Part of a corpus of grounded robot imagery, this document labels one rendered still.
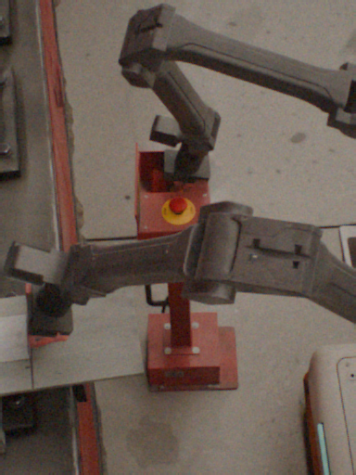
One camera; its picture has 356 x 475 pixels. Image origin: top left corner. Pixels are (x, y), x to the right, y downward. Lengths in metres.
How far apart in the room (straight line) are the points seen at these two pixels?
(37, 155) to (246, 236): 1.03
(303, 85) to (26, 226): 0.66
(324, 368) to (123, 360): 0.91
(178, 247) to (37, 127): 1.00
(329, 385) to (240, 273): 1.37
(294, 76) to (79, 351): 0.57
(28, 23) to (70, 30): 1.29
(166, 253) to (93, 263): 0.20
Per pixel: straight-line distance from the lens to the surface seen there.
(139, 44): 1.44
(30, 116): 2.02
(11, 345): 1.55
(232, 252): 0.97
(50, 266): 1.35
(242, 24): 3.50
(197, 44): 1.43
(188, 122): 1.74
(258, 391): 2.59
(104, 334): 1.54
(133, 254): 1.14
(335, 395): 2.29
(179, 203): 1.92
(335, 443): 2.25
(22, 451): 1.61
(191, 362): 2.49
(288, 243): 0.96
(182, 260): 1.02
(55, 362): 1.52
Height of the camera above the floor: 2.34
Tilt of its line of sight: 55 degrees down
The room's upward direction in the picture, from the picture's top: 3 degrees counter-clockwise
